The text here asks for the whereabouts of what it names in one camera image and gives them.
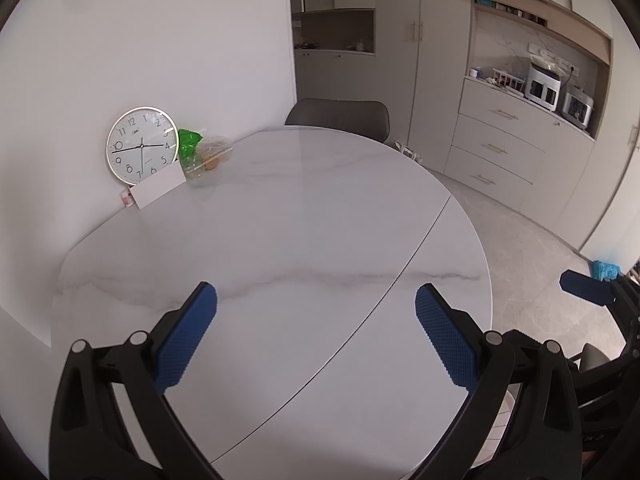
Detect round white wall clock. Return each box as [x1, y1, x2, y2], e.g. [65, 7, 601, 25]
[105, 106, 179, 184]

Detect green plastic bag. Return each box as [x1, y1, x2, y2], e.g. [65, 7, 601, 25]
[177, 128, 204, 168]

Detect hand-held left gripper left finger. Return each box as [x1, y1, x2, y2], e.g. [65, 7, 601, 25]
[50, 281, 221, 480]

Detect beige tall cabinet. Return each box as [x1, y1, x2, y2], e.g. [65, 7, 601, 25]
[290, 0, 473, 176]

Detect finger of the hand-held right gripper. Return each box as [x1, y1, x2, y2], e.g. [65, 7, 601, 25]
[560, 270, 626, 306]

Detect blue plastic bag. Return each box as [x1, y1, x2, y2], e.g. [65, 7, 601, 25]
[591, 260, 622, 282]

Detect white tall cupboard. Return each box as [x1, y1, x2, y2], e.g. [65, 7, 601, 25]
[580, 25, 640, 261]

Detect green and clear snack bags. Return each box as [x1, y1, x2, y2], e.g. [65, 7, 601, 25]
[182, 136, 235, 186]

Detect wire dish rack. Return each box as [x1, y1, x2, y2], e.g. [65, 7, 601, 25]
[487, 67, 526, 92]

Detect silver countertop appliance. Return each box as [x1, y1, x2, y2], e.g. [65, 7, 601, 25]
[557, 86, 596, 130]

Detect white paper card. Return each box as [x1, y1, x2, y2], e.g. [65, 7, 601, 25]
[129, 165, 187, 209]

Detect white countertop appliance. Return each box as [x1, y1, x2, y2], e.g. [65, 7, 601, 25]
[524, 57, 566, 107]

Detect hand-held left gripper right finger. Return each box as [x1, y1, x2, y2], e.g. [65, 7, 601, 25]
[410, 283, 583, 480]

